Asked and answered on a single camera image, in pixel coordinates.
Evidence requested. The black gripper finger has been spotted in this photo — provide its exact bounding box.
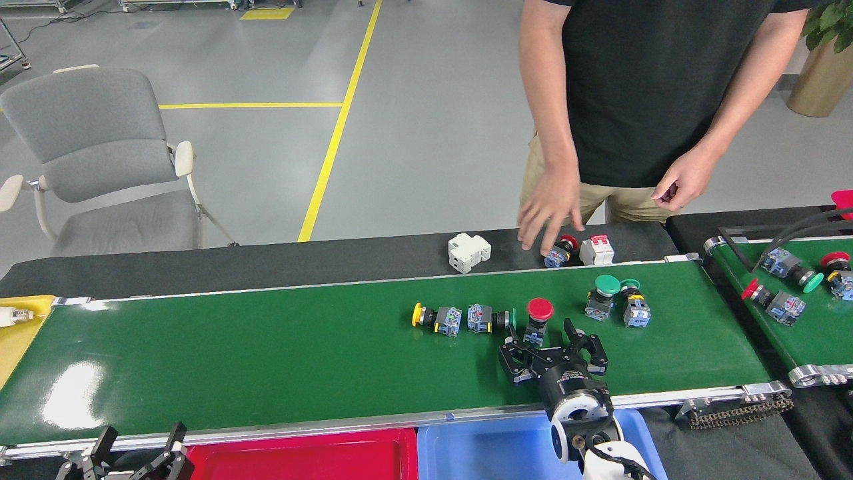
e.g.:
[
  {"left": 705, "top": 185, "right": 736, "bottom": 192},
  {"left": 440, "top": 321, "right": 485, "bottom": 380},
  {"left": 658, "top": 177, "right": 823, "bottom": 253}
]
[
  {"left": 127, "top": 422, "right": 194, "bottom": 480},
  {"left": 560, "top": 319, "right": 608, "bottom": 374},
  {"left": 498, "top": 325, "right": 554, "bottom": 387},
  {"left": 57, "top": 427, "right": 119, "bottom": 480}
]

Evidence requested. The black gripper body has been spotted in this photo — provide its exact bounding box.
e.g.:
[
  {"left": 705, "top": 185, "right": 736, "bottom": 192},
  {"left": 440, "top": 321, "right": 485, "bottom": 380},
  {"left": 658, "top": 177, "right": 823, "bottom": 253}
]
[{"left": 526, "top": 353, "right": 610, "bottom": 409}]

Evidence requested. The white circuit breaker red toggle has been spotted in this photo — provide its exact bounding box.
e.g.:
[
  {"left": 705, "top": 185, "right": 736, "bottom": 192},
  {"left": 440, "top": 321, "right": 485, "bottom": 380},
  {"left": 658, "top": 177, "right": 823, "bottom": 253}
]
[
  {"left": 578, "top": 234, "right": 615, "bottom": 267},
  {"left": 448, "top": 232, "right": 492, "bottom": 275}
]

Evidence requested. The blue plastic tray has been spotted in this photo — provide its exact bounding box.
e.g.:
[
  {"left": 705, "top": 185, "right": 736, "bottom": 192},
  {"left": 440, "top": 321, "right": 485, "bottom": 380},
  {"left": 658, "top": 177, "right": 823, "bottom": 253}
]
[{"left": 417, "top": 408, "right": 669, "bottom": 480}]

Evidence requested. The red plastic tray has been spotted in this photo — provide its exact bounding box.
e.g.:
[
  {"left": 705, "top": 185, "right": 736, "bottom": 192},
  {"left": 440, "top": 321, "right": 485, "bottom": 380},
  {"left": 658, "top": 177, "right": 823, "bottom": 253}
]
[{"left": 187, "top": 428, "right": 419, "bottom": 480}]

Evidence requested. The yellow plastic tray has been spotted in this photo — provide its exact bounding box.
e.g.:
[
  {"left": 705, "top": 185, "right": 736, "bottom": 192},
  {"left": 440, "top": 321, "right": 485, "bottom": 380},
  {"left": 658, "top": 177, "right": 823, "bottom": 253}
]
[{"left": 0, "top": 295, "right": 57, "bottom": 391}]

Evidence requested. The long green conveyor belt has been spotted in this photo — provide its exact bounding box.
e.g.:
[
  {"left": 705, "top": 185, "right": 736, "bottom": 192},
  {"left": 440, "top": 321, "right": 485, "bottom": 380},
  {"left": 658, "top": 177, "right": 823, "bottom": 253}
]
[{"left": 0, "top": 257, "right": 794, "bottom": 461}]

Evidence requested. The short green conveyor belt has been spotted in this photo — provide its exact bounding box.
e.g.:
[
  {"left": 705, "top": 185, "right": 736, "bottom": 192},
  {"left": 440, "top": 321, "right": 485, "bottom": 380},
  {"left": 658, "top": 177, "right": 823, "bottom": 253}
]
[{"left": 705, "top": 233, "right": 853, "bottom": 389}]

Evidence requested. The person's right hand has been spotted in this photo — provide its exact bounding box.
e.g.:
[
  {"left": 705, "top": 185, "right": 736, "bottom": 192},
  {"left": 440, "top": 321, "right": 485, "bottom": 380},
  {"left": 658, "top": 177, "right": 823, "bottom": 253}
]
[{"left": 516, "top": 163, "right": 586, "bottom": 257}]

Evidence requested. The person's left hand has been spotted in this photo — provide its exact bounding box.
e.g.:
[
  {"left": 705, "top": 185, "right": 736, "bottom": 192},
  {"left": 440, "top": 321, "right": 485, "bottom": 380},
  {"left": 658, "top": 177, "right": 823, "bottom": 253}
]
[{"left": 652, "top": 143, "right": 724, "bottom": 213}]

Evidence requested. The green button yellow collar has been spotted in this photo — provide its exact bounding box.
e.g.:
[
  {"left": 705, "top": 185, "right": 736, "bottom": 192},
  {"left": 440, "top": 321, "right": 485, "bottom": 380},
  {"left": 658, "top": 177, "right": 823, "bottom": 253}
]
[{"left": 618, "top": 279, "right": 652, "bottom": 329}]

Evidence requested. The yellow mushroom push button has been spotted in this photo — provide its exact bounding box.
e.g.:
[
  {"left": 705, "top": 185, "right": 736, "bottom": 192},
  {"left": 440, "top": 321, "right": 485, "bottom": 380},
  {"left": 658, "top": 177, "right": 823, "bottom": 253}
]
[{"left": 411, "top": 301, "right": 463, "bottom": 338}]

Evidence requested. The white light bulb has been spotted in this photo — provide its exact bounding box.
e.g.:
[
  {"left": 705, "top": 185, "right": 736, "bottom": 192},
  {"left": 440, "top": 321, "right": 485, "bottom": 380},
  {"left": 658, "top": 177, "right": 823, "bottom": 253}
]
[{"left": 0, "top": 305, "right": 35, "bottom": 329}]

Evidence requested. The black cloth covered table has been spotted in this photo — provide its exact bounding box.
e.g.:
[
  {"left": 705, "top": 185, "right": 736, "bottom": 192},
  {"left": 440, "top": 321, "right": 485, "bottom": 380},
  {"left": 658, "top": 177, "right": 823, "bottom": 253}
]
[
  {"left": 0, "top": 222, "right": 680, "bottom": 299},
  {"left": 666, "top": 205, "right": 853, "bottom": 239}
]

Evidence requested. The person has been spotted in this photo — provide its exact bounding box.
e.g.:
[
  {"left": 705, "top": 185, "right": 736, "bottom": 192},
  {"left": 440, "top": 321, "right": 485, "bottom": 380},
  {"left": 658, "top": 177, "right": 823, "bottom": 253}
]
[{"left": 518, "top": 0, "right": 820, "bottom": 224}]

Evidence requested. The grey office chair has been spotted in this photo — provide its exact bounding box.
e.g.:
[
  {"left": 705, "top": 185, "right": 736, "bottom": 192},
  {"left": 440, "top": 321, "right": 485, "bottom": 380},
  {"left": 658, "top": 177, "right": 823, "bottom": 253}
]
[{"left": 0, "top": 65, "right": 239, "bottom": 257}]

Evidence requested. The potted plant tan pot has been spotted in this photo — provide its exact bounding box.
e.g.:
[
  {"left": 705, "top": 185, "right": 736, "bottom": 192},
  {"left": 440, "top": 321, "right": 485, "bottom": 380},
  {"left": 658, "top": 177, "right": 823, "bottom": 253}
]
[{"left": 786, "top": 0, "right": 853, "bottom": 119}]

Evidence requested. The metal rack cart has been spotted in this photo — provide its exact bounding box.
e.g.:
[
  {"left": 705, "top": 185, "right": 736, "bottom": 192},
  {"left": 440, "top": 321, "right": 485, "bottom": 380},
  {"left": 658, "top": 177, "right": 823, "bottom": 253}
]
[{"left": 0, "top": 19, "right": 31, "bottom": 71}]

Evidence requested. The white metal rack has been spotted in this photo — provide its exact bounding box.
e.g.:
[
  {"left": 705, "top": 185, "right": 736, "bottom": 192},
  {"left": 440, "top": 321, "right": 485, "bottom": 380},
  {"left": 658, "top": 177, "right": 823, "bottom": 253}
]
[{"left": 119, "top": 0, "right": 242, "bottom": 13}]

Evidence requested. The black drive chain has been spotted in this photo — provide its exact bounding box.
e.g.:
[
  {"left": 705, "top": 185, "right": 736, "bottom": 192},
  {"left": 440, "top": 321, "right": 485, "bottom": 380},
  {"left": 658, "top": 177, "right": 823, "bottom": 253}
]
[{"left": 686, "top": 395, "right": 795, "bottom": 429}]

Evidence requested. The black guide frame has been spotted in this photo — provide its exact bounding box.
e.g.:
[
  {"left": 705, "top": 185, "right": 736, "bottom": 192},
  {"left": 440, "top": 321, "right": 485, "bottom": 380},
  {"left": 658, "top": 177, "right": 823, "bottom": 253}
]
[{"left": 717, "top": 225, "right": 853, "bottom": 274}]

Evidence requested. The black cable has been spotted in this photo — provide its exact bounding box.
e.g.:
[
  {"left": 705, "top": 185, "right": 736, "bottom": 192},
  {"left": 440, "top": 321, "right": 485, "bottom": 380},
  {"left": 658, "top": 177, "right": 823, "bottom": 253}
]
[{"left": 756, "top": 208, "right": 853, "bottom": 271}]

